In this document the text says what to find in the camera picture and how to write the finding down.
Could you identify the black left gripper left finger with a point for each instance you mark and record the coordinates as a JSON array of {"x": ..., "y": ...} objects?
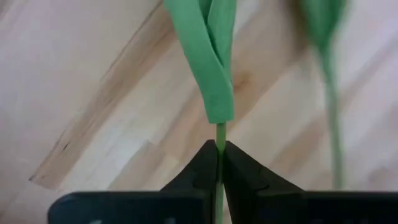
[{"x": 186, "y": 205}]

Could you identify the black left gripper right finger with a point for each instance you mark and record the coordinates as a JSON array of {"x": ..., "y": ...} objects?
[{"x": 264, "y": 205}]

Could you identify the dark red artificial tulip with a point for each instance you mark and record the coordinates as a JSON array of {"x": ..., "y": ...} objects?
[{"x": 334, "y": 124}]

